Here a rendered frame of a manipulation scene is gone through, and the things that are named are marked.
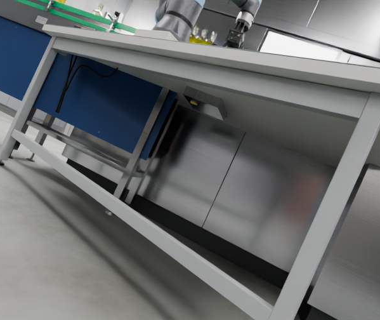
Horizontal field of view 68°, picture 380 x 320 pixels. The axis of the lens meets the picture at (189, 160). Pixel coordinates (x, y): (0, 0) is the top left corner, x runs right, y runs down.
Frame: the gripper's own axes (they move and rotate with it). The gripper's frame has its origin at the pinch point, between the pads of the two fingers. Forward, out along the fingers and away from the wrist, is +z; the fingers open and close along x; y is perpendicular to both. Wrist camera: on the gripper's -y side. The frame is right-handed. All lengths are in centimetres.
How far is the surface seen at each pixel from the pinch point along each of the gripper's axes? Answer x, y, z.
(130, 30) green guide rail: -59, -5, -2
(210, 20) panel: -29, -31, -35
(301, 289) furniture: 52, 67, 65
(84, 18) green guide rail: -91, -6, -1
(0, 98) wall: -312, -172, 77
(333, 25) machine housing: 39, -32, -54
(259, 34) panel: 3.3, -29.9, -34.9
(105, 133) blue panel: -47, -5, 55
